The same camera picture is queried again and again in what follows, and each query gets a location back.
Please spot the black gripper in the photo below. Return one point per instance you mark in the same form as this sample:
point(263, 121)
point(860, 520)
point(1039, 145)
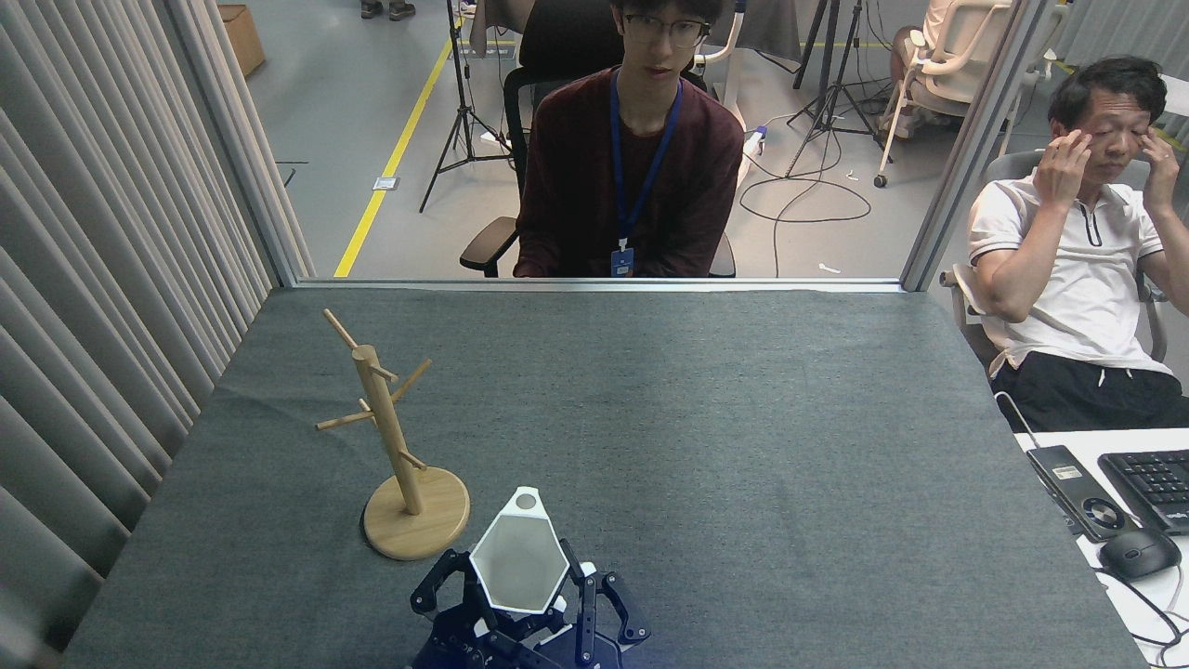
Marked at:
point(464, 650)

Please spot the white hexagonal cup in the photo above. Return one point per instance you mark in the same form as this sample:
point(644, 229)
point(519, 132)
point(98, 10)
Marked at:
point(517, 562)

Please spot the wooden cup storage rack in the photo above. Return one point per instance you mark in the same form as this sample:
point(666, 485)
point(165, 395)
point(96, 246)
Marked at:
point(385, 418)

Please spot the white-shirt person's right hand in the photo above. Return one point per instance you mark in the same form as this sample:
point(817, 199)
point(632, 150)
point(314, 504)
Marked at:
point(1059, 172)

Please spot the white-shirt person's left hand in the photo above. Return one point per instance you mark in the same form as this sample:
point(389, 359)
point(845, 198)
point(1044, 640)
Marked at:
point(1161, 172)

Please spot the blue name badge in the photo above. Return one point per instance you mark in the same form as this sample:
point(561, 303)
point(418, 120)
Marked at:
point(622, 262)

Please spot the black office chair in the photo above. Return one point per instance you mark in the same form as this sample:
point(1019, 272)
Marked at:
point(488, 246)

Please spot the floor outlet plate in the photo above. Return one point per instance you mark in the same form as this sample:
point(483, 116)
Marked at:
point(385, 183)

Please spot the black tripod stand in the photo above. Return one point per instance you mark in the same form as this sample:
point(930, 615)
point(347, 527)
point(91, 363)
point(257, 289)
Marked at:
point(460, 102)
point(831, 93)

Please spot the white device with blue cap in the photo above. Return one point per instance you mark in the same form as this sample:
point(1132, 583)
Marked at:
point(754, 144)

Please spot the grey office chair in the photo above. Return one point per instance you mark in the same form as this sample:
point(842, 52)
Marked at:
point(966, 307)

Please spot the grey pleated curtain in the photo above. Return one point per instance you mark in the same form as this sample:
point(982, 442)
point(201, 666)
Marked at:
point(84, 279)

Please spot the black handheld device with antenna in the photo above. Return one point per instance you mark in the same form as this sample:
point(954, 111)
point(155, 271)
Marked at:
point(1082, 492)

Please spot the black-framed glasses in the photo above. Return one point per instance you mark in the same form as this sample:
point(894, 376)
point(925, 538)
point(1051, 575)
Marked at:
point(664, 30)

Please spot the standing person's shoes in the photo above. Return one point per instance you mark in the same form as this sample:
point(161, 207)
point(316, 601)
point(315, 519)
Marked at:
point(399, 9)

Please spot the black computer mouse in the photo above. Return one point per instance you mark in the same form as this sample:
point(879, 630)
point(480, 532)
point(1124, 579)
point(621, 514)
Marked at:
point(1138, 553)

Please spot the cardboard box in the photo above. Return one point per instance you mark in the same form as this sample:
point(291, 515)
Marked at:
point(241, 37)

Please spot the person in white shirt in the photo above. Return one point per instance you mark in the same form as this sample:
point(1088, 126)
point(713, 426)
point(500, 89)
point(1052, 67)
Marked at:
point(1068, 279)

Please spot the person in white chair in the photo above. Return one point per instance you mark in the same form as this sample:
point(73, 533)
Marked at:
point(915, 102)

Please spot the black keyboard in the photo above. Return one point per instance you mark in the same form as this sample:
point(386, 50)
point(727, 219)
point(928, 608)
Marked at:
point(1152, 483)

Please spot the white office chair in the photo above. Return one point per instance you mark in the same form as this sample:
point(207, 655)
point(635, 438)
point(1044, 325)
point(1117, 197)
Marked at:
point(957, 56)

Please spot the silver frame post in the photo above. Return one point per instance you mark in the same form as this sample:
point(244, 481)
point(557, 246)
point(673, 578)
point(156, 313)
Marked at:
point(971, 149)

